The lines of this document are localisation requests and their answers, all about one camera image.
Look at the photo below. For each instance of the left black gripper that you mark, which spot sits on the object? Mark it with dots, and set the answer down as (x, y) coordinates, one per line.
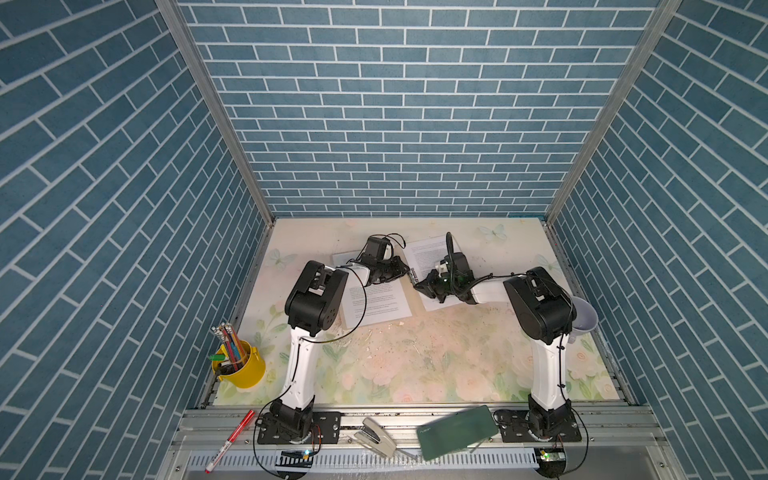
(398, 269)

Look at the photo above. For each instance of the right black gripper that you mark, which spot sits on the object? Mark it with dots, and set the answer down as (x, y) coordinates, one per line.
(428, 286)

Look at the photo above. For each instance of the small-text printed paper sheet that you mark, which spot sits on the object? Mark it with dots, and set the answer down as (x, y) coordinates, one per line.
(423, 256)

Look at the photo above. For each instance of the text printed paper sheet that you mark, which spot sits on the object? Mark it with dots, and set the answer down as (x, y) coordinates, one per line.
(374, 304)

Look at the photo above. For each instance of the beige cardboard file folder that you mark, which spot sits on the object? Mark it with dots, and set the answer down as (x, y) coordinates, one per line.
(412, 296)

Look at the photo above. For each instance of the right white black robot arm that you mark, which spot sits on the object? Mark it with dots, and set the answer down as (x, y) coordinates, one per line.
(545, 312)

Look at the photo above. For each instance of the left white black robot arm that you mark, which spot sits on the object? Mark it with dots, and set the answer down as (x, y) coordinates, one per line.
(326, 305)

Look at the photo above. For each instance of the lavender ceramic cup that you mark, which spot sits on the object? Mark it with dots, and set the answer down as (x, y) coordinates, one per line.
(586, 319)

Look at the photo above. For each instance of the green notebook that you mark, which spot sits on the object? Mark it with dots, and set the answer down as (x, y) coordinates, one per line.
(456, 432)

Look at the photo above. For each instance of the grey stapler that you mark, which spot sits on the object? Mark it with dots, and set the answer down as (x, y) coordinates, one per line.
(374, 437)

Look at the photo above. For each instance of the coloured pencils bundle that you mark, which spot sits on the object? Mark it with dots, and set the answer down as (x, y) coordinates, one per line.
(235, 351)

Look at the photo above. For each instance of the yellow pen holder cup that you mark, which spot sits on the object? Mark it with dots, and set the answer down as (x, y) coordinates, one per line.
(250, 371)

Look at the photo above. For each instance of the left controller board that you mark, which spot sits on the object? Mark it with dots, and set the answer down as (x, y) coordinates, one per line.
(293, 465)

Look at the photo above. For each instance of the controller board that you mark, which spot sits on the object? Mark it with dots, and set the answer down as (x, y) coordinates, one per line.
(551, 463)
(293, 465)

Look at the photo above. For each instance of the right controller board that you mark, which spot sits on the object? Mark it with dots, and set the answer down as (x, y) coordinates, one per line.
(551, 463)

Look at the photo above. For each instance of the red white marker pen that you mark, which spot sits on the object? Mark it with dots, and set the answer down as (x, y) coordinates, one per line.
(242, 425)

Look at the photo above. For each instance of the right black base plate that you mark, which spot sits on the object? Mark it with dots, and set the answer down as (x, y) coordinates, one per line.
(514, 427)

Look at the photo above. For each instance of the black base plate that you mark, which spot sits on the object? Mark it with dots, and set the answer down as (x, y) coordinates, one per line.
(514, 427)
(327, 426)

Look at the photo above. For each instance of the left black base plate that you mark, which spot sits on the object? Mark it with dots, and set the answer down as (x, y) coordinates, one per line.
(327, 426)

